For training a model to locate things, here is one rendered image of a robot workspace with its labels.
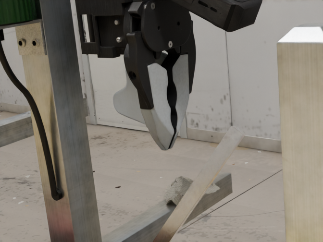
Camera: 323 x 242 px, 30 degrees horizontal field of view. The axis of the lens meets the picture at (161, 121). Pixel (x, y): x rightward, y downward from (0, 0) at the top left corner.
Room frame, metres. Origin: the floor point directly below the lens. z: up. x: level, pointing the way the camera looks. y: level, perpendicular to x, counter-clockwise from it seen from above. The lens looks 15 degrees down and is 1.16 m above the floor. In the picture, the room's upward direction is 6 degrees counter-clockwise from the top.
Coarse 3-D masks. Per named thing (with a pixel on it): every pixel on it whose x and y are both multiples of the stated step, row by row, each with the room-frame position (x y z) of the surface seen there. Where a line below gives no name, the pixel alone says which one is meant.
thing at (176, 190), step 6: (174, 180) 0.77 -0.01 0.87; (180, 180) 0.76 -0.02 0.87; (186, 180) 0.74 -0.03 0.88; (168, 186) 0.77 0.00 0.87; (174, 186) 0.73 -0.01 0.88; (180, 186) 0.73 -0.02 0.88; (186, 186) 0.74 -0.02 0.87; (210, 186) 0.75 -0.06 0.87; (216, 186) 0.75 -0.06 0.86; (168, 192) 0.73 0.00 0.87; (174, 192) 0.72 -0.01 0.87; (180, 192) 0.73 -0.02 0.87; (210, 192) 0.74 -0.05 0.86; (168, 198) 0.73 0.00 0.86; (174, 198) 0.71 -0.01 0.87; (180, 198) 0.71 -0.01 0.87
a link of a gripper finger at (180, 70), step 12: (156, 60) 0.59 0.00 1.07; (168, 60) 0.57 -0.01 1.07; (180, 60) 0.57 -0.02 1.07; (168, 72) 0.56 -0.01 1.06; (180, 72) 0.57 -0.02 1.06; (168, 84) 0.56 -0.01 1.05; (180, 84) 0.57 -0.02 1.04; (168, 96) 0.57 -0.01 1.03; (180, 96) 0.56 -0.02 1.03; (180, 108) 0.56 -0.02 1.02; (180, 120) 0.56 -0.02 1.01
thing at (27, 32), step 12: (0, 24) 0.48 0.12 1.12; (12, 24) 0.49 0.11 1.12; (24, 24) 0.50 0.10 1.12; (36, 24) 0.51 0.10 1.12; (0, 36) 0.49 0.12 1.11; (24, 36) 0.53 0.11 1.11; (36, 36) 0.52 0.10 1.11; (0, 48) 0.49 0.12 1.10; (24, 48) 0.53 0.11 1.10; (36, 48) 0.52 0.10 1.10; (0, 60) 0.50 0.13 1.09; (12, 72) 0.50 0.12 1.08; (36, 108) 0.51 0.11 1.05; (36, 120) 0.51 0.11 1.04; (48, 144) 0.52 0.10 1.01; (48, 156) 0.52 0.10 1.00; (48, 168) 0.52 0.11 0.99; (60, 192) 0.52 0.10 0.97
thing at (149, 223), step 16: (224, 176) 0.80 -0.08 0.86; (224, 192) 0.79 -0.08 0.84; (160, 208) 0.70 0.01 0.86; (208, 208) 0.76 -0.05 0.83; (128, 224) 0.67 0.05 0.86; (144, 224) 0.66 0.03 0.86; (160, 224) 0.68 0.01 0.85; (112, 240) 0.63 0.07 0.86; (128, 240) 0.63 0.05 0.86; (144, 240) 0.65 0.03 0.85
